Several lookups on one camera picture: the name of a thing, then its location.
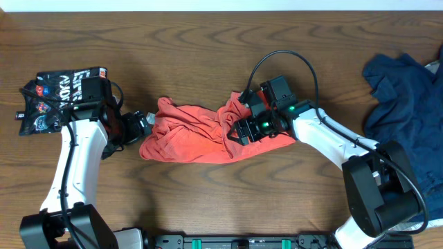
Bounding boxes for red soccer t-shirt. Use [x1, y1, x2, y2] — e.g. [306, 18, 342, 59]
[139, 92, 296, 164]

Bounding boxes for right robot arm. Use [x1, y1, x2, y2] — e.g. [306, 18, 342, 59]
[227, 76, 424, 248]

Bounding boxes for navy blue shirt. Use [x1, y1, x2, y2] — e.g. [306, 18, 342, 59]
[363, 54, 442, 220]

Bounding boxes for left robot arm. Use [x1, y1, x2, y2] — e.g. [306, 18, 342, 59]
[19, 77, 152, 249]

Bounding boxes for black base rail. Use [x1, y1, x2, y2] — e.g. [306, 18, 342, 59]
[148, 232, 415, 249]

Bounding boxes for folded black printed shirt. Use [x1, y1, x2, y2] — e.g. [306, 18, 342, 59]
[16, 66, 107, 136]

